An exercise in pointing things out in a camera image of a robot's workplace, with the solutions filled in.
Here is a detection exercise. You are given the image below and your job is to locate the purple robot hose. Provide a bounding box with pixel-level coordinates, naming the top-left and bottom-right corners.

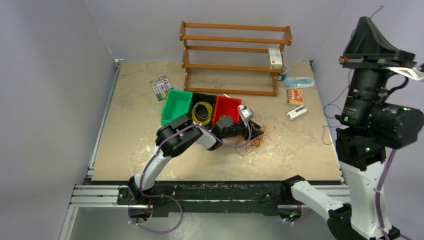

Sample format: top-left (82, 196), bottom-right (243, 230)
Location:
top-left (375, 149), bottom-right (413, 240)
top-left (127, 112), bottom-right (254, 234)

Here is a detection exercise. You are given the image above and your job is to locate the right purple robot hose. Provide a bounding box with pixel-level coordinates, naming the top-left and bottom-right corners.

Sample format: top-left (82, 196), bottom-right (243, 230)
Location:
top-left (375, 149), bottom-right (413, 240)

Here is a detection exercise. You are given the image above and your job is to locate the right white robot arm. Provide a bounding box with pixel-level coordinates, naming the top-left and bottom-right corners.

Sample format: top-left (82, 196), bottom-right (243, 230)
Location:
top-left (280, 16), bottom-right (424, 240)

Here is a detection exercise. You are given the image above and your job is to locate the left purple robot hose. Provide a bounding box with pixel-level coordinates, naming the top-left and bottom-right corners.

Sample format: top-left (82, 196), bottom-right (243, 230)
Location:
top-left (127, 112), bottom-right (254, 234)

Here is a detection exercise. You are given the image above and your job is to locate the yellow coiled cable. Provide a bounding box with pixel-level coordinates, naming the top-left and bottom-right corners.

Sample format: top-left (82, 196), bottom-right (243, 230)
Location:
top-left (191, 101), bottom-right (214, 126)

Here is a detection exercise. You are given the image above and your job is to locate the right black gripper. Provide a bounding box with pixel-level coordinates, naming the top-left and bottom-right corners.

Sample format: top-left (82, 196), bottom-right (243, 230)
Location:
top-left (336, 15), bottom-right (415, 124)

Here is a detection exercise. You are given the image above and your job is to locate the green plastic bin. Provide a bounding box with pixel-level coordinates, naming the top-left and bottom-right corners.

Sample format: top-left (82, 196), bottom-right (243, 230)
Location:
top-left (161, 89), bottom-right (193, 126)

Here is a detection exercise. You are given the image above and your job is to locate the white red carton box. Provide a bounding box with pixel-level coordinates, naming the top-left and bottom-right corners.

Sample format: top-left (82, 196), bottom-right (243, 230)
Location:
top-left (268, 48), bottom-right (284, 70)

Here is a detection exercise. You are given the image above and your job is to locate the purple thin cable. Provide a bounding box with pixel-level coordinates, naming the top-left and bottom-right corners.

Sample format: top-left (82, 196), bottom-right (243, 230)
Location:
top-left (321, 5), bottom-right (385, 146)

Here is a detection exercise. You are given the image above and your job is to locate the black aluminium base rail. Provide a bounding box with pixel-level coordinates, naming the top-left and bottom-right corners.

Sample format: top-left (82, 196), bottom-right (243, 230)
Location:
top-left (69, 181), bottom-right (299, 218)

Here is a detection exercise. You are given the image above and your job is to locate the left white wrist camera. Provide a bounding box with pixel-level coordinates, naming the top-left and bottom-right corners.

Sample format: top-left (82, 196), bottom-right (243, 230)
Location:
top-left (237, 104), bottom-right (255, 123)

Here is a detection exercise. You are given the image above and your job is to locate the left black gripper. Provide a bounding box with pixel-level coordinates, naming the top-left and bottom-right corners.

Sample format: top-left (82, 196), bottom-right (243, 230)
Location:
top-left (221, 120), bottom-right (263, 141)

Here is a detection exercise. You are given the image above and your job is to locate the wooden two-tier shelf rack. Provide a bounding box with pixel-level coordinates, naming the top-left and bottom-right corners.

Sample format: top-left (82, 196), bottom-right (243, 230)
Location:
top-left (178, 21), bottom-right (293, 97)

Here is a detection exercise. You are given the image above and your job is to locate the orange cable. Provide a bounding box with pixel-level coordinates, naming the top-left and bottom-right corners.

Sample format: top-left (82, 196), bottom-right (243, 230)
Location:
top-left (235, 120), bottom-right (276, 157)

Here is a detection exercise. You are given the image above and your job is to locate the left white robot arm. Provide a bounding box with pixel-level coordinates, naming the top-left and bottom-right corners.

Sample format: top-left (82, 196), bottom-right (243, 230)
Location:
top-left (128, 113), bottom-right (264, 205)

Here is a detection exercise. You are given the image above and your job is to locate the white usb charger block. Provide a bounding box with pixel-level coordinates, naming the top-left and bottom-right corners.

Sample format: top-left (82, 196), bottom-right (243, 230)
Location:
top-left (286, 105), bottom-right (308, 120)

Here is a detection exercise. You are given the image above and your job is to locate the red plastic bin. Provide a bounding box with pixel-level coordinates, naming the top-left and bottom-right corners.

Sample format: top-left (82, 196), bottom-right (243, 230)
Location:
top-left (212, 96), bottom-right (242, 126)

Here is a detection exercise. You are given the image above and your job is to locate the black plastic bin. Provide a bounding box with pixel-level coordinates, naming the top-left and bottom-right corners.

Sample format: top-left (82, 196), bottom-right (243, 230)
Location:
top-left (188, 92), bottom-right (217, 128)

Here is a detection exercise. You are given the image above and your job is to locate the orange snack packet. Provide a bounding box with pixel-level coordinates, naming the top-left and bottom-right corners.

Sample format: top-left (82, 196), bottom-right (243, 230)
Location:
top-left (287, 88), bottom-right (305, 106)

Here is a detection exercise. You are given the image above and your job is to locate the pack of coloured markers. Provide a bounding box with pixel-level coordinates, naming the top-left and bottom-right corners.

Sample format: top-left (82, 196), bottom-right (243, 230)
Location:
top-left (149, 75), bottom-right (174, 101)

